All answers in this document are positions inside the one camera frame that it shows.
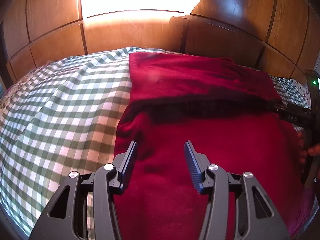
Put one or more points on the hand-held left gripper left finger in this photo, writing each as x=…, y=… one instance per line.
x=127, y=160

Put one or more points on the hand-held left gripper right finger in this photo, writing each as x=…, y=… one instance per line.
x=193, y=165

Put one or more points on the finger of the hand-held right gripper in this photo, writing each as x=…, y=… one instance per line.
x=295, y=116

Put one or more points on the red garment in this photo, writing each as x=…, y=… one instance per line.
x=200, y=85

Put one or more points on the person's right hand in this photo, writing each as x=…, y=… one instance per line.
x=314, y=151

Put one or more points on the green checked bed sheet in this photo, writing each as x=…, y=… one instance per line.
x=62, y=110

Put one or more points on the wooden panelling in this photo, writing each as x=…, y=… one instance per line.
x=237, y=30

